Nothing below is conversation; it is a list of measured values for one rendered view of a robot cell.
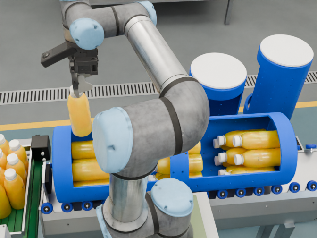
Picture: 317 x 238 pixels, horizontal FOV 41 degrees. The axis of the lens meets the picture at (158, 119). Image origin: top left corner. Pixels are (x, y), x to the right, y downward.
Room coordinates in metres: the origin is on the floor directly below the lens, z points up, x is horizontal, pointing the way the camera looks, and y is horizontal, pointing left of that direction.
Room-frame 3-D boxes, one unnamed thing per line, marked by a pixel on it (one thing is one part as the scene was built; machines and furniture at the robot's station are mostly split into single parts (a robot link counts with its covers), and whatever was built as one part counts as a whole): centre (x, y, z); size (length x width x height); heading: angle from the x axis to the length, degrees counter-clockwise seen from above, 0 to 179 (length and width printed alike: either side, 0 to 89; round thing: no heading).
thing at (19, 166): (1.00, 0.54, 0.99); 0.07 x 0.07 x 0.19
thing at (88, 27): (0.91, 0.18, 1.75); 0.11 x 0.11 x 0.08; 24
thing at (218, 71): (1.67, -0.28, 1.03); 0.28 x 0.28 x 0.01
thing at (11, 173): (0.93, 0.53, 1.09); 0.04 x 0.04 x 0.02
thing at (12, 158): (1.00, 0.54, 1.09); 0.04 x 0.04 x 0.02
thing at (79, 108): (1.00, 0.26, 1.35); 0.07 x 0.07 x 0.19
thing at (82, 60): (1.00, 0.24, 1.59); 0.09 x 0.08 x 0.12; 100
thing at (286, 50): (1.88, -0.65, 1.03); 0.28 x 0.28 x 0.01
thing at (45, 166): (0.97, 0.41, 0.99); 0.10 x 0.02 x 0.12; 10
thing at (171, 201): (0.67, -0.05, 1.34); 0.13 x 0.12 x 0.14; 114
